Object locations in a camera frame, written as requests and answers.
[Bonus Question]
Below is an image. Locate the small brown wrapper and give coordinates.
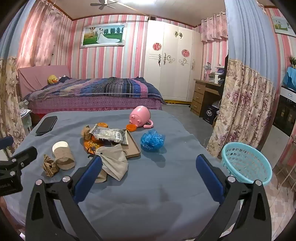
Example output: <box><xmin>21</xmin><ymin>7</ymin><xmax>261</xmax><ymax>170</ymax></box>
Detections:
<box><xmin>81</xmin><ymin>125</ymin><xmax>92</xmax><ymax>141</ymax></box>

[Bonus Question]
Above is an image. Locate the short pink curtain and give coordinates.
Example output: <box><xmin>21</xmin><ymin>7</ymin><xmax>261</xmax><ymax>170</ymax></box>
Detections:
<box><xmin>201</xmin><ymin>13</ymin><xmax>228</xmax><ymax>43</ymax></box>

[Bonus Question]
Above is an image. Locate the blue plastic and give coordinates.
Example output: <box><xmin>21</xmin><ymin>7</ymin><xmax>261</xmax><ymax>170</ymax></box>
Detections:
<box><xmin>140</xmin><ymin>129</ymin><xmax>166</xmax><ymax>152</ymax></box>

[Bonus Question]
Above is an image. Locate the desk lamp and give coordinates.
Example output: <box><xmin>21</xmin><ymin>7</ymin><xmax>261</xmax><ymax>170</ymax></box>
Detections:
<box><xmin>203</xmin><ymin>62</ymin><xmax>212</xmax><ymax>80</ymax></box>

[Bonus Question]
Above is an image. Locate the beige cloth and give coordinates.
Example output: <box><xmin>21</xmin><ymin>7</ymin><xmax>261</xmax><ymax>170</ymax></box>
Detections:
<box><xmin>95</xmin><ymin>144</ymin><xmax>129</xmax><ymax>181</ymax></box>

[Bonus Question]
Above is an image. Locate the cardboard tape roll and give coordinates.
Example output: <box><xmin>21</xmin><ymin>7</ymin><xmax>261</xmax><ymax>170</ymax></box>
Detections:
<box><xmin>52</xmin><ymin>141</ymin><xmax>76</xmax><ymax>170</ymax></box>

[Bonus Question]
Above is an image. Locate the white box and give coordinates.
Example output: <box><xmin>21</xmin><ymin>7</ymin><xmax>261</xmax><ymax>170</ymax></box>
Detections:
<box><xmin>209</xmin><ymin>72</ymin><xmax>221</xmax><ymax>84</ymax></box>

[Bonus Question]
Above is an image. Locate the ceiling fan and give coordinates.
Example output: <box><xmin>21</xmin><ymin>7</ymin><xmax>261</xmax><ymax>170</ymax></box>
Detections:
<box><xmin>90</xmin><ymin>0</ymin><xmax>118</xmax><ymax>10</ymax></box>

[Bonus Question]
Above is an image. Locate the black and white oven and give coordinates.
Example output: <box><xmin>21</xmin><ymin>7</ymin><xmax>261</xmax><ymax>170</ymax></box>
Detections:
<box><xmin>273</xmin><ymin>87</ymin><xmax>296</xmax><ymax>137</ymax></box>

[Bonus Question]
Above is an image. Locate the pink pig mug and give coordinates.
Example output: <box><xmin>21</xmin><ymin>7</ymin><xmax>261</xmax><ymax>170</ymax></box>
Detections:
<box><xmin>129</xmin><ymin>105</ymin><xmax>154</xmax><ymax>129</ymax></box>

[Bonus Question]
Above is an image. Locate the blue and floral curtain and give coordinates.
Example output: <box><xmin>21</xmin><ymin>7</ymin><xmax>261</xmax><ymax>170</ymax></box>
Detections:
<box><xmin>206</xmin><ymin>0</ymin><xmax>277</xmax><ymax>158</ymax></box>
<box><xmin>0</xmin><ymin>7</ymin><xmax>28</xmax><ymax>158</ymax></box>

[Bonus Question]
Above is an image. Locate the brown patterned wrapper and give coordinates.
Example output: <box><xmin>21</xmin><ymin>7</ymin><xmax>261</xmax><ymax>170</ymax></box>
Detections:
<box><xmin>43</xmin><ymin>154</ymin><xmax>60</xmax><ymax>178</ymax></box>

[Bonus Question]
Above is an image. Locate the wooden desk with drawers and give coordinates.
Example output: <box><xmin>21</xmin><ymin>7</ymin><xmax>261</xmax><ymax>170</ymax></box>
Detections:
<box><xmin>191</xmin><ymin>79</ymin><xmax>222</xmax><ymax>117</ymax></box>

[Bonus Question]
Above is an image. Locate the tan phone case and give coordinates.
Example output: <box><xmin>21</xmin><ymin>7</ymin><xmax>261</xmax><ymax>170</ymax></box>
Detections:
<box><xmin>122</xmin><ymin>130</ymin><xmax>141</xmax><ymax>159</ymax></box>

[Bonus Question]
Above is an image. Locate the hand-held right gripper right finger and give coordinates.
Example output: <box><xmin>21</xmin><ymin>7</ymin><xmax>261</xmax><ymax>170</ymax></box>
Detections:
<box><xmin>196</xmin><ymin>154</ymin><xmax>271</xmax><ymax>241</ymax></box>

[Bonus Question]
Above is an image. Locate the small wall picture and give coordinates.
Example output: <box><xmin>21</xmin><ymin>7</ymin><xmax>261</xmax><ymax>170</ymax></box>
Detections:
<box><xmin>272</xmin><ymin>16</ymin><xmax>290</xmax><ymax>36</ymax></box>

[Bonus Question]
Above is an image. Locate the patchwork striped blanket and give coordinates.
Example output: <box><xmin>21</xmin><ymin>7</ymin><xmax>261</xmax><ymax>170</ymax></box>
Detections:
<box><xmin>24</xmin><ymin>76</ymin><xmax>166</xmax><ymax>105</ymax></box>

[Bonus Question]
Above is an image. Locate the silver snack packet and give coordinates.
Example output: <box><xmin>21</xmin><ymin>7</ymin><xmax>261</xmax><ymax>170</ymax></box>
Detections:
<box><xmin>89</xmin><ymin>124</ymin><xmax>129</xmax><ymax>146</ymax></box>

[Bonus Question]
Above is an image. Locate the pink bed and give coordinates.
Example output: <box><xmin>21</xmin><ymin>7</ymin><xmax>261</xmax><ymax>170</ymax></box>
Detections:
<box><xmin>17</xmin><ymin>65</ymin><xmax>166</xmax><ymax>116</ymax></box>

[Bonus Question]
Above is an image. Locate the white wardrobe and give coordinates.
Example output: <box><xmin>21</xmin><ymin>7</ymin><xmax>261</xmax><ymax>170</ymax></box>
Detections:
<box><xmin>144</xmin><ymin>20</ymin><xmax>204</xmax><ymax>102</ymax></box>

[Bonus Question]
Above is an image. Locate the orange snack packet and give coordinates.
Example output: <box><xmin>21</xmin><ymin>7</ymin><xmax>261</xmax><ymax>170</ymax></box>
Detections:
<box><xmin>83</xmin><ymin>122</ymin><xmax>109</xmax><ymax>154</ymax></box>

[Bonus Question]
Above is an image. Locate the teal plastic basket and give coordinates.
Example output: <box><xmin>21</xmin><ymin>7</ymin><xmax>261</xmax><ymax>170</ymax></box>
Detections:
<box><xmin>221</xmin><ymin>142</ymin><xmax>273</xmax><ymax>186</ymax></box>

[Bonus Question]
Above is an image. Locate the blue cloth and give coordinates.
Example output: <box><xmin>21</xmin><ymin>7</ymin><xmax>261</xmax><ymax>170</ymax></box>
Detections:
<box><xmin>282</xmin><ymin>67</ymin><xmax>296</xmax><ymax>91</ymax></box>

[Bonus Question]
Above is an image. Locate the framed wedding picture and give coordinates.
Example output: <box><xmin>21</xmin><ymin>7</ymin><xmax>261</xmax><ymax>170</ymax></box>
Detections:
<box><xmin>79</xmin><ymin>23</ymin><xmax>127</xmax><ymax>49</ymax></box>

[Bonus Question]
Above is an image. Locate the long pink curtain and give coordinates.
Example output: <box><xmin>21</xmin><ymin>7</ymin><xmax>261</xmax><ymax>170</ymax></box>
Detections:
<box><xmin>16</xmin><ymin>0</ymin><xmax>70</xmax><ymax>70</ymax></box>

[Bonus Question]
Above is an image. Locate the white patterned stool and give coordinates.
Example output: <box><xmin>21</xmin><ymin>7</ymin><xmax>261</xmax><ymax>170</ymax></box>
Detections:
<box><xmin>20</xmin><ymin>100</ymin><xmax>31</xmax><ymax>133</ymax></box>

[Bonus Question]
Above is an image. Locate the grey blue tablecloth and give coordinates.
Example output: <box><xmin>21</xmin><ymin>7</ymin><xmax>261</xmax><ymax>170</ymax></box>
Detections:
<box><xmin>9</xmin><ymin>109</ymin><xmax>243</xmax><ymax>241</ymax></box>

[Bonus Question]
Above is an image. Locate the black smartphone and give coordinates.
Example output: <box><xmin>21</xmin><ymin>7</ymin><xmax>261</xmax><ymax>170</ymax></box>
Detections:
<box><xmin>35</xmin><ymin>116</ymin><xmax>58</xmax><ymax>136</ymax></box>

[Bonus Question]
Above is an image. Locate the black box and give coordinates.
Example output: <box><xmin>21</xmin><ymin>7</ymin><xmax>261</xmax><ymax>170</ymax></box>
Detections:
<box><xmin>203</xmin><ymin>105</ymin><xmax>219</xmax><ymax>126</ymax></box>

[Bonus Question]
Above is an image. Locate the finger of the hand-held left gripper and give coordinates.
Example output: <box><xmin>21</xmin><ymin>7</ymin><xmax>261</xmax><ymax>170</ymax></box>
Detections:
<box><xmin>0</xmin><ymin>146</ymin><xmax>38</xmax><ymax>176</ymax></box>
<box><xmin>0</xmin><ymin>136</ymin><xmax>14</xmax><ymax>150</ymax></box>

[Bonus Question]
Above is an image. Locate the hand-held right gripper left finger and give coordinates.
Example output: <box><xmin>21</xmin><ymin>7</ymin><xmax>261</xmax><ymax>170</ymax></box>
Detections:
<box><xmin>25</xmin><ymin>155</ymin><xmax>103</xmax><ymax>241</ymax></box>

